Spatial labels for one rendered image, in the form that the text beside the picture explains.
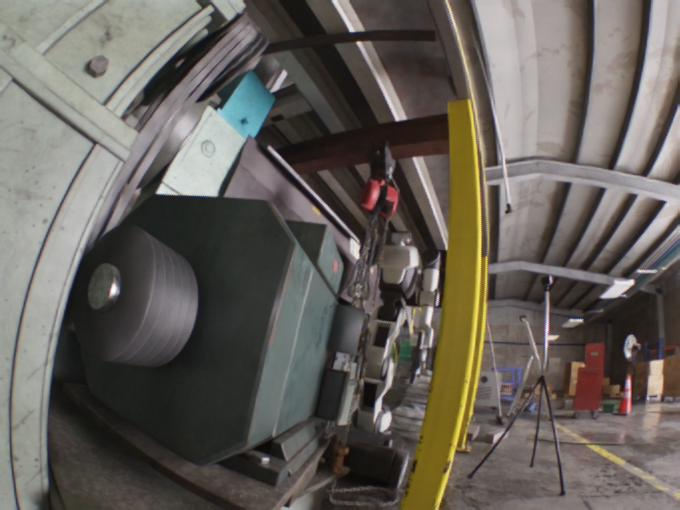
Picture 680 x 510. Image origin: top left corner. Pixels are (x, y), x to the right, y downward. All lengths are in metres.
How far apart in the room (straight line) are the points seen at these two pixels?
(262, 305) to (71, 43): 0.56
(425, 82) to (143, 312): 1.61
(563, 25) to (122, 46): 5.64
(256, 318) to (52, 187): 0.35
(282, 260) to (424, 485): 0.68
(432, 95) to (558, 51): 4.44
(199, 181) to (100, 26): 0.81
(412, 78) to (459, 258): 1.11
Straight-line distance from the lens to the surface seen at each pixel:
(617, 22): 5.94
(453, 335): 0.79
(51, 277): 0.44
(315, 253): 0.55
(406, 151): 1.49
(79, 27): 0.63
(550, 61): 6.02
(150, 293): 0.37
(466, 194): 0.96
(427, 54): 1.60
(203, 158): 1.26
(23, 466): 0.53
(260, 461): 0.54
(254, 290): 0.42
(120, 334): 0.40
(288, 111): 1.74
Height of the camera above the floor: 0.63
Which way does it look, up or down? 20 degrees up
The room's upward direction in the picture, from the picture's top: 13 degrees clockwise
